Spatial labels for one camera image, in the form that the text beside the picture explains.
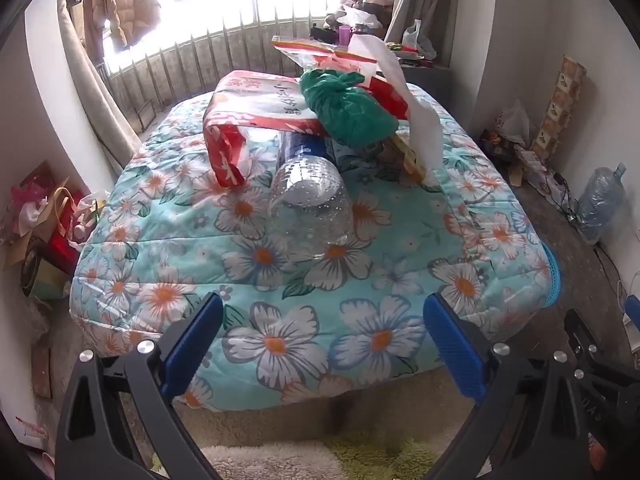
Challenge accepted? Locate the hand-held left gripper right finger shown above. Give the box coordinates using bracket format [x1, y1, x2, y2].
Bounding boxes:
[422, 292, 593, 480]

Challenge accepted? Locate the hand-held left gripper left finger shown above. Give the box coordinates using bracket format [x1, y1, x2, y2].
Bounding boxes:
[54, 290, 224, 480]

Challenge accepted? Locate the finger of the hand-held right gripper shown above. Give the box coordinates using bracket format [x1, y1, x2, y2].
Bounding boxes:
[564, 309, 602, 380]

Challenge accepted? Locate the blue plastic basket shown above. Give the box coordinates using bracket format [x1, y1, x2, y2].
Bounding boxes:
[544, 246, 564, 308]

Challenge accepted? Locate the clear plastic bottle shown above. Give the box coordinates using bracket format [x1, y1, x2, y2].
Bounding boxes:
[267, 130, 355, 261]

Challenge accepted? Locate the yellow striped packet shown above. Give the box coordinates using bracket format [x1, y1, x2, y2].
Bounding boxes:
[392, 132, 431, 181]

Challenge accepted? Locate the white plastic bag strip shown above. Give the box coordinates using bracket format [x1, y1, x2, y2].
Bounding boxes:
[347, 34, 446, 176]

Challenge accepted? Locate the red white plastic package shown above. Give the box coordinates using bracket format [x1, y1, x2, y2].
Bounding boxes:
[202, 70, 333, 188]

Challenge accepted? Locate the green plastic bag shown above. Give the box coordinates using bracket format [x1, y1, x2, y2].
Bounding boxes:
[299, 69, 401, 150]

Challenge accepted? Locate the red white snack packet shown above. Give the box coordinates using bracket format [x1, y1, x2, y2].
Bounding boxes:
[367, 60, 417, 122]

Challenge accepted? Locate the clear red-striped zip bag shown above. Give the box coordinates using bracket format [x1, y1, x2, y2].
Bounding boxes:
[272, 35, 381, 81]

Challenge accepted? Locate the pink printed box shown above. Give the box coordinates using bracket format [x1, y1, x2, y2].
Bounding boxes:
[587, 444, 610, 477]

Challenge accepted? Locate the floral turquoise blanket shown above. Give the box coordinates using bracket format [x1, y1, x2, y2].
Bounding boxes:
[70, 80, 563, 413]

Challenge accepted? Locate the green shaggy rug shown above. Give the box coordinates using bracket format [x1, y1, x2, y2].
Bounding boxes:
[325, 437, 451, 480]

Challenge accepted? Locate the large clear water jug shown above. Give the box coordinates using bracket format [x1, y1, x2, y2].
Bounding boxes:
[575, 162, 628, 246]

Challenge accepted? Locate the cream shaggy rug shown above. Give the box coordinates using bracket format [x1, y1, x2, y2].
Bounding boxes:
[200, 442, 351, 480]

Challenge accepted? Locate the brown wooden block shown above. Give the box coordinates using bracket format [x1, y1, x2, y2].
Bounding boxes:
[32, 347, 53, 398]

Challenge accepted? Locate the red box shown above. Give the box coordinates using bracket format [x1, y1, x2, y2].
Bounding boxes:
[47, 230, 83, 277]

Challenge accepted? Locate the flat white cardboard box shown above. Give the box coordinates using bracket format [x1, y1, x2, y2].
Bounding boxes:
[510, 142, 568, 196]

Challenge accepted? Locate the brown paper bag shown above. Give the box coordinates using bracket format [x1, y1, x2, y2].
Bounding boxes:
[32, 187, 76, 258]

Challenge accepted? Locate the pink tissue paper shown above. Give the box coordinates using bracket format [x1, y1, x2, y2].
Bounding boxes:
[10, 172, 51, 233]

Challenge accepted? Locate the white plastic bag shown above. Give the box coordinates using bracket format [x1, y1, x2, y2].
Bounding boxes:
[402, 19, 438, 60]
[492, 99, 532, 148]

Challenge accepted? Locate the long patterned box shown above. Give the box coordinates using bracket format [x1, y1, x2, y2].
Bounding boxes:
[531, 55, 587, 163]

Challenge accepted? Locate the beige curtain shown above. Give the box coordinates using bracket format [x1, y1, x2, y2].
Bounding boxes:
[55, 0, 143, 171]

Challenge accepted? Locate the metal window railing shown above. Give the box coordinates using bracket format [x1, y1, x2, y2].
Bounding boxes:
[97, 0, 373, 133]

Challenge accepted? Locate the cluster of small boxes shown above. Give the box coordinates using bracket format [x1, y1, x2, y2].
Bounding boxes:
[385, 42, 438, 68]

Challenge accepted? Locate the beige puffer jacket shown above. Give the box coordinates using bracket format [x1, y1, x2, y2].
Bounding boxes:
[82, 0, 162, 61]

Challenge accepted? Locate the pile of clothes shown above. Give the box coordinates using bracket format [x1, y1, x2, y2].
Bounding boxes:
[325, 0, 396, 31]

